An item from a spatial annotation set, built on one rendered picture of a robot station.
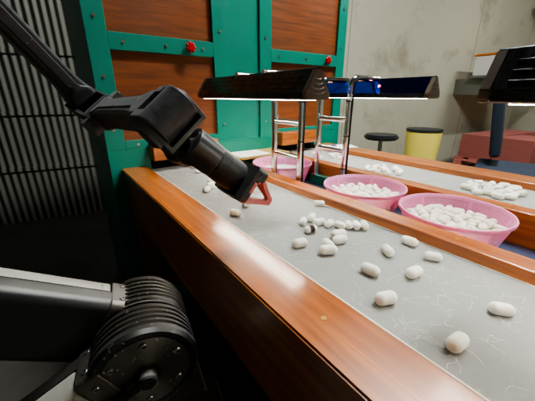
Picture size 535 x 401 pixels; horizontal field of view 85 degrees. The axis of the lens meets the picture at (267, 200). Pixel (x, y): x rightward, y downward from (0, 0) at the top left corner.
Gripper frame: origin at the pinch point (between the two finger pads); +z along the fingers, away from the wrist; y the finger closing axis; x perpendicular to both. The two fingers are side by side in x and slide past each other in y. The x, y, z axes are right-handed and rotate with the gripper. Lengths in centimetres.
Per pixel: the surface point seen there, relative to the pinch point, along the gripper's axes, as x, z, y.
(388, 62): -265, 217, 210
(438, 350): 6.3, 10.1, -33.8
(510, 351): 1.4, 15.8, -39.1
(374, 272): 1.1, 14.0, -19.2
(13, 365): 108, 5, 89
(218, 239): 12.1, -0.6, 6.2
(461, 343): 4.0, 10.0, -35.5
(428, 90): -64, 42, 11
